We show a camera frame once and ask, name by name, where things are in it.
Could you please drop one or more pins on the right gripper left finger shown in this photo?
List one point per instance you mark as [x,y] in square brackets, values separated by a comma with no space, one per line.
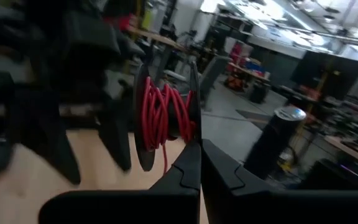
[154,208]

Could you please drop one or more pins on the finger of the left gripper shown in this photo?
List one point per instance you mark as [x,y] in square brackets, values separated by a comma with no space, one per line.
[45,130]
[118,130]

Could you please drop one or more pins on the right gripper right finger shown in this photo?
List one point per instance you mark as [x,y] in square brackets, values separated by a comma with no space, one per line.
[259,208]

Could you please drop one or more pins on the black tower fan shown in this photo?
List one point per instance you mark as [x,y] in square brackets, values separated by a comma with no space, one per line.
[272,146]

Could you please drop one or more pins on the grey blue office chair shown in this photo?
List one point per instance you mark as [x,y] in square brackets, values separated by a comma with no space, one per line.
[213,74]

